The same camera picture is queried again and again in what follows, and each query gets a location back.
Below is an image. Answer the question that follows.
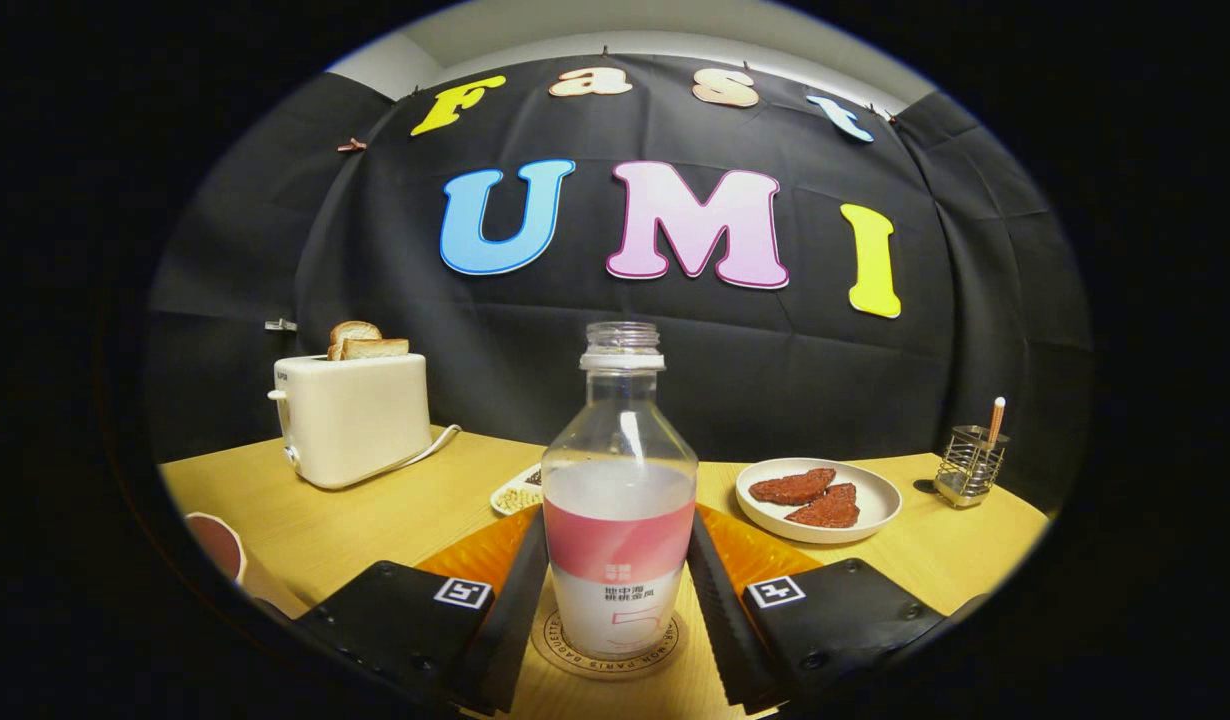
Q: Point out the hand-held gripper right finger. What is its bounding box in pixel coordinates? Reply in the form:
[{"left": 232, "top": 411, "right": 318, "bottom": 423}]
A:
[{"left": 685, "top": 503, "right": 946, "bottom": 716}]

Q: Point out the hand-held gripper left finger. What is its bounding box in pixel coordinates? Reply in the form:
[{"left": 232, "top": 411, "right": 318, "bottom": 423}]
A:
[{"left": 295, "top": 508, "right": 551, "bottom": 716}]

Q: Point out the round wooden coaster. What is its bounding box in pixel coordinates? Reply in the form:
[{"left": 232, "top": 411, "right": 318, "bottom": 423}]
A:
[{"left": 530, "top": 600, "right": 682, "bottom": 681}]

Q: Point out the clear juice bottle pink label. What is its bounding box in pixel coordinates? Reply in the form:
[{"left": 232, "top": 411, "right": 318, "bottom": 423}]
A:
[{"left": 541, "top": 321, "right": 699, "bottom": 661}]

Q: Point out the cream cup with wooden handle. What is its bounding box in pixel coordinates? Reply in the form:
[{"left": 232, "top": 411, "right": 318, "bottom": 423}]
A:
[{"left": 185, "top": 512, "right": 311, "bottom": 621}]

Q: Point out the white divided dish with grains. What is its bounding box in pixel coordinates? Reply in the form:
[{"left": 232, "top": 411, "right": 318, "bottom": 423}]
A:
[{"left": 490, "top": 463, "right": 546, "bottom": 517}]

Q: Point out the red meat slice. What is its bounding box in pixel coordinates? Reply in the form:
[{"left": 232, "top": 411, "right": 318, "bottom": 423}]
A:
[
  {"left": 785, "top": 483, "right": 861, "bottom": 529},
  {"left": 748, "top": 467, "right": 837, "bottom": 506}
]

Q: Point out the wooden table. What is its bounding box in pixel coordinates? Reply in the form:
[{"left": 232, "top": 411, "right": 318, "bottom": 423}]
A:
[{"left": 158, "top": 428, "right": 1051, "bottom": 720}]

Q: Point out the white round plate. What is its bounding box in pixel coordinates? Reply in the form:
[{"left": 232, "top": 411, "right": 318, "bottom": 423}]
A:
[{"left": 735, "top": 457, "right": 903, "bottom": 545}]

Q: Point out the white toaster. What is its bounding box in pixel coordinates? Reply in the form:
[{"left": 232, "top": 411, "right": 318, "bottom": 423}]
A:
[{"left": 268, "top": 353, "right": 433, "bottom": 490}]

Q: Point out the white toaster cable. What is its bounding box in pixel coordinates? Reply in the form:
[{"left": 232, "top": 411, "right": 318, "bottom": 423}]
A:
[{"left": 375, "top": 424, "right": 463, "bottom": 479}]

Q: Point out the metal wire holder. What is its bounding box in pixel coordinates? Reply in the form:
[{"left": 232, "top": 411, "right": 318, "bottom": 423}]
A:
[{"left": 933, "top": 425, "right": 1010, "bottom": 509}]

